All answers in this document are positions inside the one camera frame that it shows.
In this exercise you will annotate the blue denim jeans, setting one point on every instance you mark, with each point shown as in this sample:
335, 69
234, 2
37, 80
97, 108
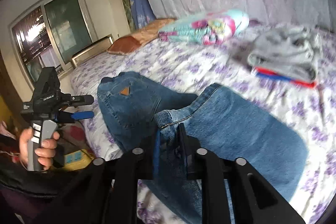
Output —
135, 108

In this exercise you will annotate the red folded garment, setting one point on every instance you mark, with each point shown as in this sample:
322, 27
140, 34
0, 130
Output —
264, 73

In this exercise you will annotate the person's left hand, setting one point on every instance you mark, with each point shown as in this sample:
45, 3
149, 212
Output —
45, 153

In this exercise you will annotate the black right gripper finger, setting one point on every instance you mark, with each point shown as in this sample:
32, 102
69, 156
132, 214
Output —
232, 191
74, 101
113, 185

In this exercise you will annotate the colourful cartoon pillow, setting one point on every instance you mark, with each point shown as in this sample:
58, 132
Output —
205, 28

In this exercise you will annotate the grey folded garment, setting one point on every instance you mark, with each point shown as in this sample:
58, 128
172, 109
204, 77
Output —
292, 52

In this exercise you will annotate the yellow box on floor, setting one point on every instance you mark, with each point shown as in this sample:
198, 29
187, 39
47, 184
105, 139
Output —
76, 160

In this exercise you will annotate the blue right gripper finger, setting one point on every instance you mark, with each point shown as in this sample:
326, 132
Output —
67, 117

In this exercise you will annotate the orange brown pillow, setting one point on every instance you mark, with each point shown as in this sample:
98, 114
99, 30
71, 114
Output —
129, 43

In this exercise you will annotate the purple floral bed sheet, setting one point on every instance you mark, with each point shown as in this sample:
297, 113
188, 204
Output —
188, 68

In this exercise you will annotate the metal bed frame rail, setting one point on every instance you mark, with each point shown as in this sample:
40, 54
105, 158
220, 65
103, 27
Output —
94, 49

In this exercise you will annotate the glass window with frame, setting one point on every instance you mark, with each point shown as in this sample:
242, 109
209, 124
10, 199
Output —
49, 33

